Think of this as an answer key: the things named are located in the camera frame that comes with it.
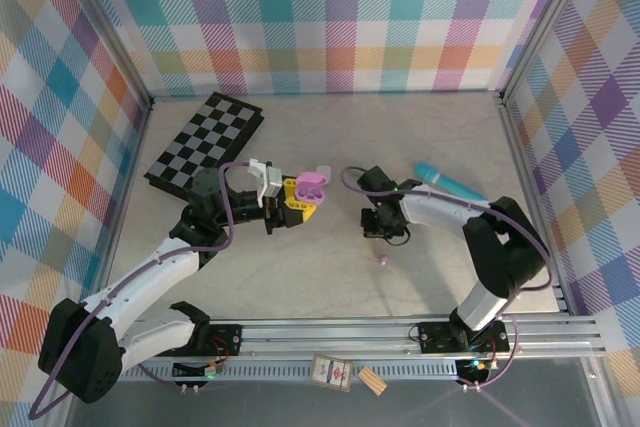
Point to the purple earbud charging case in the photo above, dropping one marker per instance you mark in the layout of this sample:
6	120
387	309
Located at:
312	192

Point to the white earbud charging case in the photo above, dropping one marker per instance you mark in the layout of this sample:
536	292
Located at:
325	169

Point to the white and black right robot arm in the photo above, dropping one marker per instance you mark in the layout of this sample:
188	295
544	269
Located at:
430	207

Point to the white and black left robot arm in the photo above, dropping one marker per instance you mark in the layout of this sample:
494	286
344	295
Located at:
160	267

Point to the black and grey chessboard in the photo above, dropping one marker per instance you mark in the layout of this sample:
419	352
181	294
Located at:
205	147

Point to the teal cylindrical tube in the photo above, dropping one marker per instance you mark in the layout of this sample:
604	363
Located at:
440	177

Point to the black left control board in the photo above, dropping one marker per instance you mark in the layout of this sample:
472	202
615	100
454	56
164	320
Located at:
192	371

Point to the black control board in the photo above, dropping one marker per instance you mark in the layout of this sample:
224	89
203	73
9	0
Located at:
475	369
192	371

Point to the playing card box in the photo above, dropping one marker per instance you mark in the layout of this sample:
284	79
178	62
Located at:
330	372

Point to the striped wooden block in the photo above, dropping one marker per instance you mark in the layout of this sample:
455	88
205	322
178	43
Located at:
372	381

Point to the black right control board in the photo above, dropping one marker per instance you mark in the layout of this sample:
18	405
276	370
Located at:
475	369

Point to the aluminium left side rail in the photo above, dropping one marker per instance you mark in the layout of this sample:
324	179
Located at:
123	197

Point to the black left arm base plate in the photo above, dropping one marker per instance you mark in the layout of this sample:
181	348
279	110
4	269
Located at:
225	334

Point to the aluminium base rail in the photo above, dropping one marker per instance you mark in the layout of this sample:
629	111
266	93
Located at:
325	334

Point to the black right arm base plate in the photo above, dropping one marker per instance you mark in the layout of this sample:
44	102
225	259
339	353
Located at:
435	337

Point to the aluminium right side rail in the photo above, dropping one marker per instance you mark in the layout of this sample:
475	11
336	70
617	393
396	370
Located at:
532	197

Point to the aluminium left frame post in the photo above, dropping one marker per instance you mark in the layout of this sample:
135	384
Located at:
106	22

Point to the aluminium frame post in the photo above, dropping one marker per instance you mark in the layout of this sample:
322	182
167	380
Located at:
106	22
542	22

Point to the aluminium right frame post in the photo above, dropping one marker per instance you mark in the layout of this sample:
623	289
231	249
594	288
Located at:
542	22

